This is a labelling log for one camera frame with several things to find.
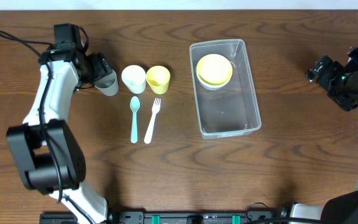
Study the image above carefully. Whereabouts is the grey plastic cup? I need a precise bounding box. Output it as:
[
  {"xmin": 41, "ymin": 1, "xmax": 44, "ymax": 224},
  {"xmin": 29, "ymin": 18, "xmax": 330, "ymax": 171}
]
[{"xmin": 94, "ymin": 71, "xmax": 119, "ymax": 96}]

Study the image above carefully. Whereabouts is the white plastic cup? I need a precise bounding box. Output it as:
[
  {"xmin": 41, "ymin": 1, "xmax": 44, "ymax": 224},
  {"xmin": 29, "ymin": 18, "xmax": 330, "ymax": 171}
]
[{"xmin": 121, "ymin": 65, "xmax": 146, "ymax": 95}]

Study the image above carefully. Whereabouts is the mint green plastic spoon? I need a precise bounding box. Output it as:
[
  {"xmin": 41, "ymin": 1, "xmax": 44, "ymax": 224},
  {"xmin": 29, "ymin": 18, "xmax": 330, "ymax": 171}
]
[{"xmin": 130, "ymin": 96, "xmax": 140, "ymax": 143}]

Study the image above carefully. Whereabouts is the yellow plastic cup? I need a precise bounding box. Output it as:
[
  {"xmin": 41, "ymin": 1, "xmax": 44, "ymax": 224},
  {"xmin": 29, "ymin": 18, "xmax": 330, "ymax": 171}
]
[{"xmin": 146, "ymin": 65, "xmax": 170, "ymax": 95}]

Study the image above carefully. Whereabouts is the white plastic fork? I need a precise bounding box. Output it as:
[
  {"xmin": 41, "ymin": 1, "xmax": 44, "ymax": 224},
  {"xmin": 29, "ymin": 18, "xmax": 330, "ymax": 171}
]
[{"xmin": 144, "ymin": 98, "xmax": 161, "ymax": 144}]

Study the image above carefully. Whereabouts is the clear plastic container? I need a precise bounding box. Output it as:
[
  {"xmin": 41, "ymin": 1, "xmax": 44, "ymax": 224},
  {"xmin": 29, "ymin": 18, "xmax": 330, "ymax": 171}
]
[{"xmin": 189, "ymin": 39, "xmax": 262, "ymax": 139}]

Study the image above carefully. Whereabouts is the yellow plastic bowl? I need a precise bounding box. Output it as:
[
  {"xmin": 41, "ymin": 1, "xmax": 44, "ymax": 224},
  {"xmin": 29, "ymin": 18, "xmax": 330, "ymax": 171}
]
[{"xmin": 196, "ymin": 54, "xmax": 233, "ymax": 85}]

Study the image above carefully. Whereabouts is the white plastic bowl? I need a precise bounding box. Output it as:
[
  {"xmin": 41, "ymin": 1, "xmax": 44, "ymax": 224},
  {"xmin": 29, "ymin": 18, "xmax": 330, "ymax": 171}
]
[{"xmin": 197, "ymin": 75, "xmax": 231, "ymax": 91}]

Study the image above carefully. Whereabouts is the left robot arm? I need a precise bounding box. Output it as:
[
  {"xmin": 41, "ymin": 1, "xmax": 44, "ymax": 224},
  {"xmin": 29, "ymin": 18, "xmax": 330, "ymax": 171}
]
[{"xmin": 6, "ymin": 50, "xmax": 119, "ymax": 223}]

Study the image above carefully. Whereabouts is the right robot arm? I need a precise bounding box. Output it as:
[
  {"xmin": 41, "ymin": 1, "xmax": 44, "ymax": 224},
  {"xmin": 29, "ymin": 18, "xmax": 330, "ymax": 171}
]
[{"xmin": 280, "ymin": 47, "xmax": 358, "ymax": 223}]

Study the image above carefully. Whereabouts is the black mounting rail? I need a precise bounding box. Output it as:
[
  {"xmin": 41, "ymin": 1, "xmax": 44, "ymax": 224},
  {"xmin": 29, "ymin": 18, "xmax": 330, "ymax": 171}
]
[{"xmin": 39, "ymin": 210, "xmax": 288, "ymax": 224}]

